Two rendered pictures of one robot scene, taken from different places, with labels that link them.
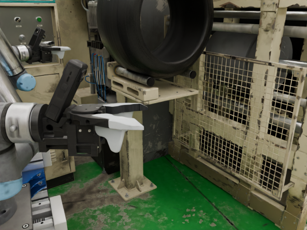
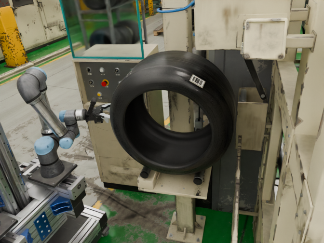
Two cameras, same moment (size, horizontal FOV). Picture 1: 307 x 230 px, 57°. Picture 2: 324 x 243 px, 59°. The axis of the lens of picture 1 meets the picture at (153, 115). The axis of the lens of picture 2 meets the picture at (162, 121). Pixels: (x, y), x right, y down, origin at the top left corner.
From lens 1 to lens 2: 1.37 m
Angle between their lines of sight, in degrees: 47
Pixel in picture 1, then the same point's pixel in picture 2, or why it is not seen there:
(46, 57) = (98, 119)
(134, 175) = (182, 222)
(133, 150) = (181, 204)
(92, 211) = (139, 231)
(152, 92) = (146, 183)
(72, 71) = not seen: outside the picture
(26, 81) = (63, 143)
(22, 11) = (120, 64)
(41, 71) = not seen: hidden behind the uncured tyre
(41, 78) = not seen: hidden behind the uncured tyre
